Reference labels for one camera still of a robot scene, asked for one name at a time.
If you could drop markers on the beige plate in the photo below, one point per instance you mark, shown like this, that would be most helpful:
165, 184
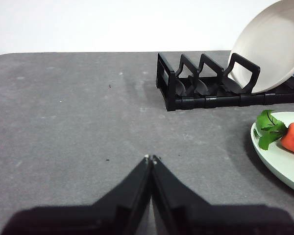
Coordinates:
272, 49

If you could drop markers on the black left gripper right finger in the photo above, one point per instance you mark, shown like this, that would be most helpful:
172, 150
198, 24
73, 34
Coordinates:
223, 220

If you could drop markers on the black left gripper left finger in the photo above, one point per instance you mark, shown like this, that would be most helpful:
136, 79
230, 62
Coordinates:
100, 218

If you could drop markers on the black plate rack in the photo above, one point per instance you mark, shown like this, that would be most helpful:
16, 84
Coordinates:
186, 102

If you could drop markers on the green plate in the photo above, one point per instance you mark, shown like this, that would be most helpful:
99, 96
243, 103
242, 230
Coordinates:
279, 161

